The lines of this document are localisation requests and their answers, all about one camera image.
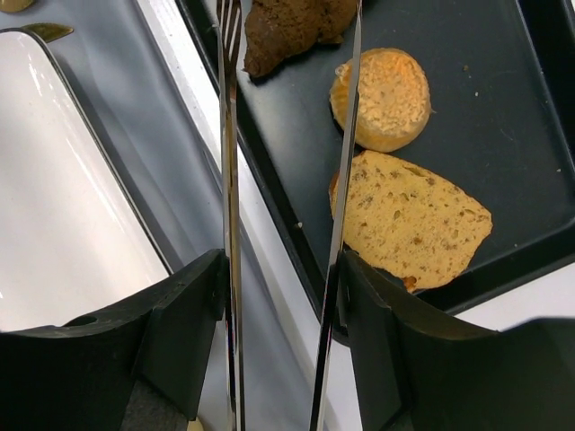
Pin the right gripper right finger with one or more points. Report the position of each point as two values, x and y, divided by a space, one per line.
417 368

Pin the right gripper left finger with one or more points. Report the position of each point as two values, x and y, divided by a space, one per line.
138 364

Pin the brown chocolate croissant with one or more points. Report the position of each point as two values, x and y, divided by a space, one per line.
279 29

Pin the metal tongs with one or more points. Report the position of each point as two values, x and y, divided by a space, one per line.
228 43

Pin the seeded bread slice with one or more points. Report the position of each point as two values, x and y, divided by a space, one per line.
410 222

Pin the white rectangular plate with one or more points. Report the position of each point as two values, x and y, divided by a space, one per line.
72 240

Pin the round orange bun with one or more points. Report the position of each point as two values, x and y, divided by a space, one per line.
393 100

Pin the black baking tray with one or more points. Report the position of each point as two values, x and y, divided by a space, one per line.
501 78

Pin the grey cloth placemat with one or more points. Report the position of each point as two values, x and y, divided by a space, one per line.
113 69

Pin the gold knife green handle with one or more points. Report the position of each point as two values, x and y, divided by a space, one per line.
49 31

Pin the gold spoon green handle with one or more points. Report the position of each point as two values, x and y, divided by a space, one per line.
15 6

